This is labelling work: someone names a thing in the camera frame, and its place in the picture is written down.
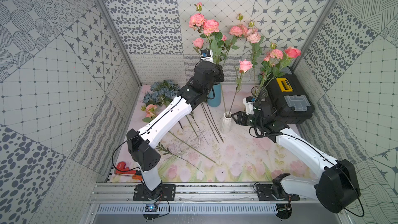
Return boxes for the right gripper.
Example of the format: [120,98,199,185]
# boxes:
[231,111,263,130]

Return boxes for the pink rose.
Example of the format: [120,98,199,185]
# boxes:
[228,59,253,118]

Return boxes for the pink peony flower stem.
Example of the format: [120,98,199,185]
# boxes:
[222,13,248,67]

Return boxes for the large pink rose stem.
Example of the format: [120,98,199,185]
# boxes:
[269,47,302,78]

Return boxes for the pink carnation stem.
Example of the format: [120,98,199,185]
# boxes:
[155,144,202,172]

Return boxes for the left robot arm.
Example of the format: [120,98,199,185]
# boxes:
[124,60,224,199]

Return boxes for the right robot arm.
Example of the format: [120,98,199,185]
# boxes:
[232,96,361,219]

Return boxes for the clear glass vase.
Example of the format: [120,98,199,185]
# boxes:
[251,85,268,99]

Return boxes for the blue cylindrical vase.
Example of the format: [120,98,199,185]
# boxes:
[207,84,221,107]

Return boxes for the white ribbed vase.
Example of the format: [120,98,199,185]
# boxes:
[220,112,234,134]

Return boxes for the bunch of artificial flowers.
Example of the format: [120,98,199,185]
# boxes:
[141,80,225,164]

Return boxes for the black toolbox yellow latch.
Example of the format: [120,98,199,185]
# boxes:
[266,67,315,124]

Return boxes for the red pipe wrench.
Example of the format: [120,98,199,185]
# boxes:
[115,162,143,181]

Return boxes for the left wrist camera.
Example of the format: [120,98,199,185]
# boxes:
[201,49,214,63]

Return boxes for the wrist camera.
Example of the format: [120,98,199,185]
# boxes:
[243,96,255,115]
[201,49,214,63]

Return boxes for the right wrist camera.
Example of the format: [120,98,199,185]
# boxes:
[243,96,255,115]

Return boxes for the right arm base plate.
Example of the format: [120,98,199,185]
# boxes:
[254,182,300,201]

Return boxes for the aluminium rail frame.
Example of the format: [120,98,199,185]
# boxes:
[88,181,344,205]

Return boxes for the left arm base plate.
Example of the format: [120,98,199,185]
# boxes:
[133,183,176,201]

